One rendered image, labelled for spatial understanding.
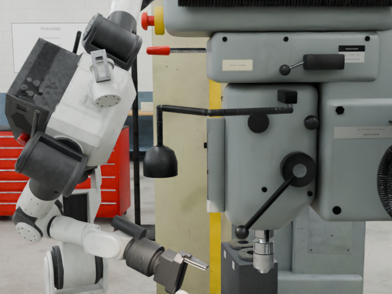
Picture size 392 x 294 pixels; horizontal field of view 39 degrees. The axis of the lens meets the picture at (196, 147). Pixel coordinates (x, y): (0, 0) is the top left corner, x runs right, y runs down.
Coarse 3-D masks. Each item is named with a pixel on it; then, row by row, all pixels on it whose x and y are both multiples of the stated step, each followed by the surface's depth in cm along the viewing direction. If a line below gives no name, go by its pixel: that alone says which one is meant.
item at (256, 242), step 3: (255, 240) 125; (258, 240) 125; (270, 240) 125; (273, 240) 125; (255, 243) 124; (258, 243) 124; (261, 243) 124; (264, 243) 123; (267, 243) 124; (270, 243) 124; (273, 243) 125; (258, 246) 124; (261, 246) 124; (264, 246) 123; (267, 246) 124; (270, 246) 124
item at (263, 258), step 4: (256, 248) 124; (260, 248) 124; (264, 248) 124; (268, 248) 124; (272, 248) 124; (256, 252) 125; (260, 252) 124; (264, 252) 124; (268, 252) 124; (272, 252) 125; (256, 256) 125; (260, 256) 124; (264, 256) 124; (268, 256) 124; (272, 256) 125; (256, 260) 125; (260, 260) 124; (264, 260) 124; (268, 260) 124; (272, 260) 125; (256, 264) 125; (260, 264) 124; (264, 264) 124; (268, 264) 124; (272, 264) 125; (256, 268) 125; (260, 268) 124; (264, 268) 124; (268, 268) 124
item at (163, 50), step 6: (150, 48) 128; (156, 48) 128; (162, 48) 128; (168, 48) 127; (174, 48) 128; (180, 48) 128; (186, 48) 128; (192, 48) 128; (198, 48) 128; (204, 48) 128; (150, 54) 128; (156, 54) 128; (162, 54) 128; (168, 54) 128
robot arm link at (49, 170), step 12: (36, 144) 132; (36, 156) 131; (48, 156) 132; (60, 156) 134; (24, 168) 131; (36, 168) 131; (48, 168) 131; (60, 168) 132; (72, 168) 133; (36, 180) 134; (48, 180) 132; (60, 180) 132; (36, 192) 139; (48, 192) 137; (60, 192) 135
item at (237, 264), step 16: (240, 240) 178; (224, 256) 176; (240, 256) 164; (224, 272) 177; (240, 272) 160; (256, 272) 161; (272, 272) 162; (224, 288) 178; (240, 288) 161; (256, 288) 162; (272, 288) 163
